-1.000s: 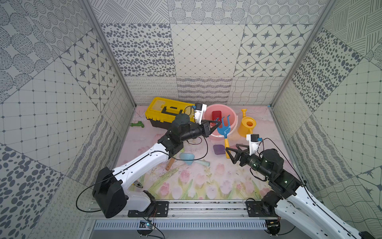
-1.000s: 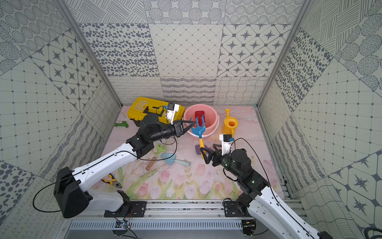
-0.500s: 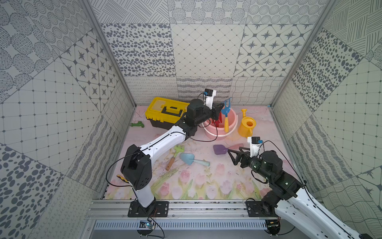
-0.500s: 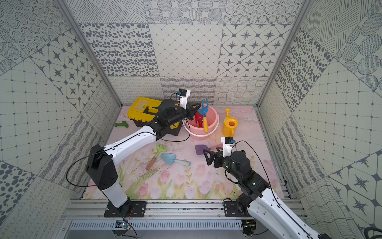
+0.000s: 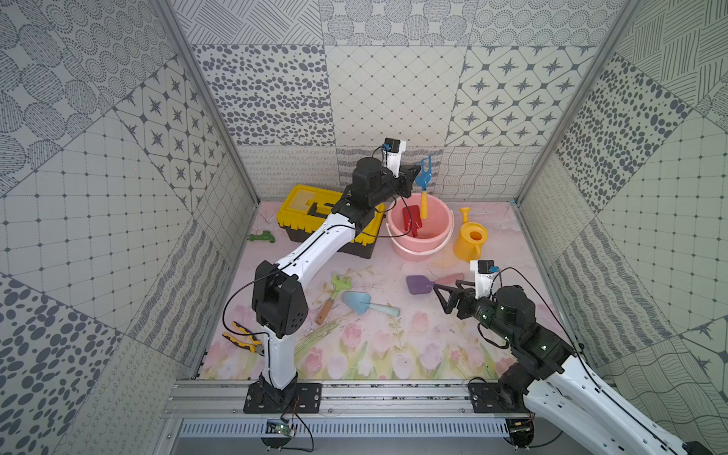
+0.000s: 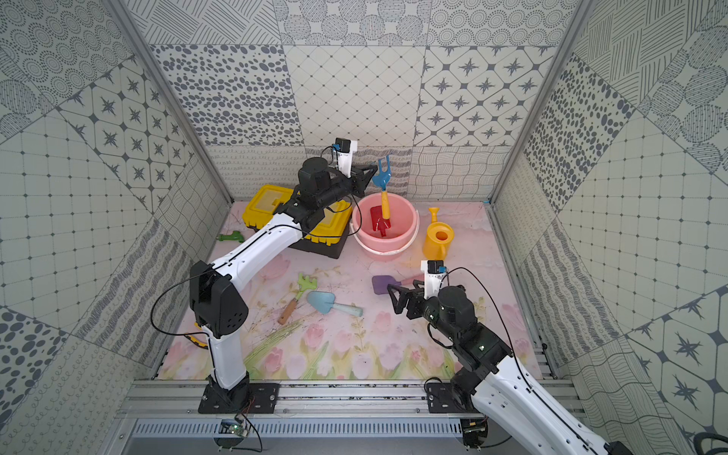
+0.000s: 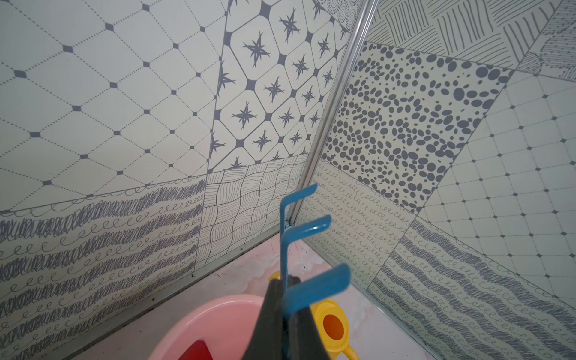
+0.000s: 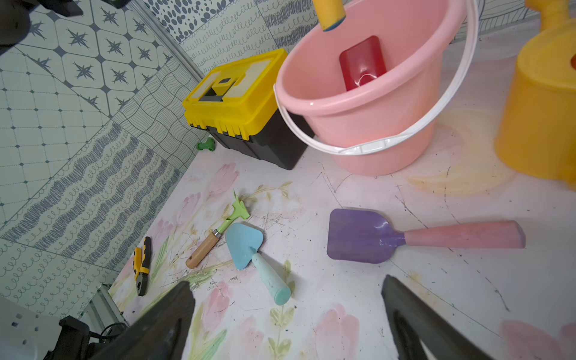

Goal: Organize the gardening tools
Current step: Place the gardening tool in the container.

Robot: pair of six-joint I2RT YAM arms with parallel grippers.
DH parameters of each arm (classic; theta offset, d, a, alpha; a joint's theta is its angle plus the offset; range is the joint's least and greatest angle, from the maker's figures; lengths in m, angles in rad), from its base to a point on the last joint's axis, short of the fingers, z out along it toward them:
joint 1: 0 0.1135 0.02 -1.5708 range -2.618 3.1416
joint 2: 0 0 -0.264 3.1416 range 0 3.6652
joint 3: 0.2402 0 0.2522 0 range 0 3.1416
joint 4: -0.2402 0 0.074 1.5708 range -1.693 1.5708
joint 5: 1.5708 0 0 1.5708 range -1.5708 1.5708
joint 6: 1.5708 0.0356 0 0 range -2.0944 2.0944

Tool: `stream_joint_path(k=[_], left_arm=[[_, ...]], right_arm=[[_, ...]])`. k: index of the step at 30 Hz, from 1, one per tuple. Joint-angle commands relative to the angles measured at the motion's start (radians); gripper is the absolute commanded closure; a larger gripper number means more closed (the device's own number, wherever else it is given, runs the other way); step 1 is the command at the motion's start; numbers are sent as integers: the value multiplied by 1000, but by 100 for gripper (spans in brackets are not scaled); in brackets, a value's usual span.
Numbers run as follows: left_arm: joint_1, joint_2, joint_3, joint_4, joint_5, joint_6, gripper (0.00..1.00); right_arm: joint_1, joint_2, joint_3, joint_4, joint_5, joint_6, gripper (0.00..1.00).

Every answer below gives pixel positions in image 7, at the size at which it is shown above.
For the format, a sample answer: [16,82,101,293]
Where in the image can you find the blue fork yellow handle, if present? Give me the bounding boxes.
[278,183,352,360]

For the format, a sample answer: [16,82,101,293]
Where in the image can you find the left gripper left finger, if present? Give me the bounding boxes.
[242,279,286,360]

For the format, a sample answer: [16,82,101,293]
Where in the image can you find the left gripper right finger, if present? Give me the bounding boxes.
[287,276,332,360]

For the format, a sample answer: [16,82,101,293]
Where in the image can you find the red shovel wooden handle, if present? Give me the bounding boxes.
[178,340,213,360]

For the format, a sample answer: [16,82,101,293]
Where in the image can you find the yellow watering can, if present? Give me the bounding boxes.
[269,265,359,359]

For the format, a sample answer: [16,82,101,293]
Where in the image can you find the pink plastic bucket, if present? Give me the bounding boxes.
[149,294,264,359]

